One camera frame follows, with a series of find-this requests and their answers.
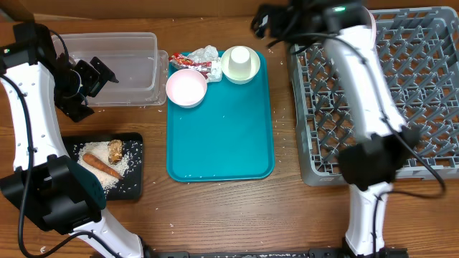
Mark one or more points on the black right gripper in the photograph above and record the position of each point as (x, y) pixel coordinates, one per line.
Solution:
(275, 21)

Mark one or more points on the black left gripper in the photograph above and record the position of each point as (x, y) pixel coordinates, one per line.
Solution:
(69, 107)

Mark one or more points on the brown food lump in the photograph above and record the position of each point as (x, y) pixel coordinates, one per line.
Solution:
(115, 151)

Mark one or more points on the red snack wrapper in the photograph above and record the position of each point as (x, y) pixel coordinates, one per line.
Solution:
(180, 61)

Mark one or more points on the pink bowl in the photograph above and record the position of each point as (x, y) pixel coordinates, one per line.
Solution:
(186, 88)

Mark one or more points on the pink plate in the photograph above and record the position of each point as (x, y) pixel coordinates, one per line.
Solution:
(373, 26)

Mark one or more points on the carrot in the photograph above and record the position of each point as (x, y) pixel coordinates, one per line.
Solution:
(95, 162)

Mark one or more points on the foil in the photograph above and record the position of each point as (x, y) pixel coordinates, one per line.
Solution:
(209, 53)

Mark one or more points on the cream cup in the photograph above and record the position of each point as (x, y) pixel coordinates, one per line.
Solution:
(239, 59)

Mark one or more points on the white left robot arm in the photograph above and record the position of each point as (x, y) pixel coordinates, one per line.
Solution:
(47, 186)

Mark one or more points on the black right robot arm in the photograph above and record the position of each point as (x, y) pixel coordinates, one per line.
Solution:
(383, 140)

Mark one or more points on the clear plastic bin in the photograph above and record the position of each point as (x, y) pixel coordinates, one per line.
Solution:
(139, 66)

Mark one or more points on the white rice pile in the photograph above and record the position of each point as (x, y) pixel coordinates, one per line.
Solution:
(101, 151)

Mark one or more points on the black tray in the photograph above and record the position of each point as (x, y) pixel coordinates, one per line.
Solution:
(130, 187)

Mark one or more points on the teal plastic tray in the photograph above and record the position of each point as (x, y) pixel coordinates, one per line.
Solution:
(227, 137)

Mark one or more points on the grey dish rack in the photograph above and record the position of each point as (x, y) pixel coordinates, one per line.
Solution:
(418, 51)

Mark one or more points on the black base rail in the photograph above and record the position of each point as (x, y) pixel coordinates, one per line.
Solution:
(328, 252)

